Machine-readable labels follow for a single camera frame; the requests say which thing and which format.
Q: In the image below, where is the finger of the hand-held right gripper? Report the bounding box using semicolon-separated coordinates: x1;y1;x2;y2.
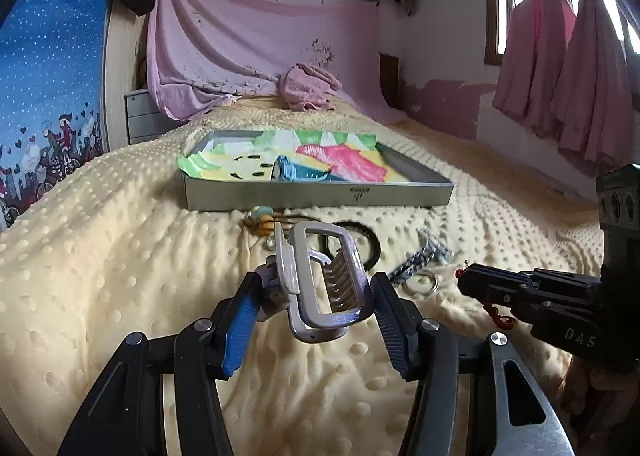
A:
457;263;606;298
465;292;548;333

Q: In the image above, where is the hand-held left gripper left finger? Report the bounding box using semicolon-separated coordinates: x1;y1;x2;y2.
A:
57;272;266;456

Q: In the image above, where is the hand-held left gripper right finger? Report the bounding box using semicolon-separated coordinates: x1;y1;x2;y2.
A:
370;272;576;456

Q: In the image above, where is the red hook earring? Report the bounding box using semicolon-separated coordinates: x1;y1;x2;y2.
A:
455;268;516;329

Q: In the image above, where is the silver ring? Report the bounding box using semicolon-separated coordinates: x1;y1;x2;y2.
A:
404;272;441;295

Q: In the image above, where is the silver rhinestone hair clip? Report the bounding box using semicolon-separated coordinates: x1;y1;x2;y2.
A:
389;227;453;285

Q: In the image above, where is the black hair tie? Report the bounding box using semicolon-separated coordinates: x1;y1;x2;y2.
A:
320;221;382;271

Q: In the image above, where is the silver hair claw clip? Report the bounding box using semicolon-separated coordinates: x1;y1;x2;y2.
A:
257;222;373;343

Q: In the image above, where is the yellow beaded bracelet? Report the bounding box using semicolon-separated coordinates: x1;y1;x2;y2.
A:
241;206;301;239

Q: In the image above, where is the grey metal tray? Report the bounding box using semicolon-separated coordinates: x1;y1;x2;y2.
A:
177;128;455;212

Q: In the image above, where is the person's right hand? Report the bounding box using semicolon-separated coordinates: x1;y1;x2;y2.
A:
565;361;640;437

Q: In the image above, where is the blue hair clip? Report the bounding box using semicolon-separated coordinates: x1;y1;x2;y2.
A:
272;154;333;183

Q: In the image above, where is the pink window curtain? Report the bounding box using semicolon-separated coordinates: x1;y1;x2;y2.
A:
492;0;586;137
550;0;640;177

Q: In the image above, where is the colourful tray liner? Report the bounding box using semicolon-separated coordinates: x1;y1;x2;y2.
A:
179;129;393;183

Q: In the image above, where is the grey drawer cabinet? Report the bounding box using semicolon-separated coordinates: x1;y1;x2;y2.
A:
124;88;191;146

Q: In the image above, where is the crumpled pink towel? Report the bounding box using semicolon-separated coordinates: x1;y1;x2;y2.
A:
278;63;343;112

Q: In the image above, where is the pink hanging sheet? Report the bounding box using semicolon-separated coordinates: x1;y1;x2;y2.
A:
145;0;406;124

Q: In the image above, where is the light wooden wardrobe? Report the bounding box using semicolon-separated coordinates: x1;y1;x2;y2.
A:
102;0;171;152

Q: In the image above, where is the blue printed curtain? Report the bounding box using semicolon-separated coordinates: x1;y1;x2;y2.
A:
0;0;136;232

